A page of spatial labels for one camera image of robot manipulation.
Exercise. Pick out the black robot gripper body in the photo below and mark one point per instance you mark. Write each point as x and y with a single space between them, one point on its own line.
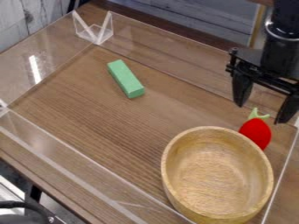
244 61

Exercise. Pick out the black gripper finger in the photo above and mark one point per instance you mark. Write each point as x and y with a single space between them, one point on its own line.
288 109
241 87

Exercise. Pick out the red toy strawberry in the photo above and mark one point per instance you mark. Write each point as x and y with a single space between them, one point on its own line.
256 130

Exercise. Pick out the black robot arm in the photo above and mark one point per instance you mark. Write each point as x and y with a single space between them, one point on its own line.
271 67

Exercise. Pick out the round wooden bowl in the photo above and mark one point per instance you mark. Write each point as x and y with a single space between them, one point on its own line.
217 177

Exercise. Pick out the green rectangular block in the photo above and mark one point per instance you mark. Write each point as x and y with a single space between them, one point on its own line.
125 79

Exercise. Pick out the gold metal chair frame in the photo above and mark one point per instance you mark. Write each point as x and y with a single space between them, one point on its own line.
257 36

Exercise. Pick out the clear acrylic tray enclosure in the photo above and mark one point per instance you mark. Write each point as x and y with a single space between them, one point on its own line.
87 144

